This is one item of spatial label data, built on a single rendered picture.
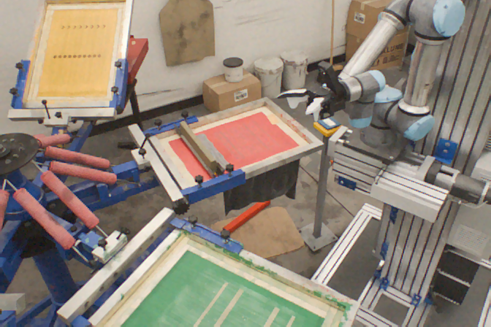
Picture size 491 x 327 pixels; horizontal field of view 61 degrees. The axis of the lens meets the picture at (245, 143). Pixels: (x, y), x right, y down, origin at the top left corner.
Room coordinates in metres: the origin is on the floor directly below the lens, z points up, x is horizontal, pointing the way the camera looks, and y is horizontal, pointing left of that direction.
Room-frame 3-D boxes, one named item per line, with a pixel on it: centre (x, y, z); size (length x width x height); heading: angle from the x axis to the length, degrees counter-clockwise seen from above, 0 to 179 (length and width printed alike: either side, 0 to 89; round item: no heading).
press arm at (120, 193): (1.66, 0.45, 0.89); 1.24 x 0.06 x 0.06; 118
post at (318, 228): (2.02, -0.49, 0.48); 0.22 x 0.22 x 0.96; 28
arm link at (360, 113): (1.23, -0.39, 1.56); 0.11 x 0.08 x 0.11; 28
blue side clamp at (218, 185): (1.51, 0.15, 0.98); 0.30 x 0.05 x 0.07; 118
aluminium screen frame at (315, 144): (1.86, 0.07, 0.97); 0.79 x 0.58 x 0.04; 118
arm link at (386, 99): (1.45, -0.57, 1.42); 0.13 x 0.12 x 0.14; 28
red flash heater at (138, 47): (2.79, 0.95, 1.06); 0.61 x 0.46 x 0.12; 178
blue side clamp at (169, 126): (2.00, 0.41, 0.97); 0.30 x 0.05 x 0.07; 118
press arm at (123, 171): (1.60, 0.56, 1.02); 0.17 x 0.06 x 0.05; 118
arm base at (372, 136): (1.46, -0.57, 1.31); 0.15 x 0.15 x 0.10
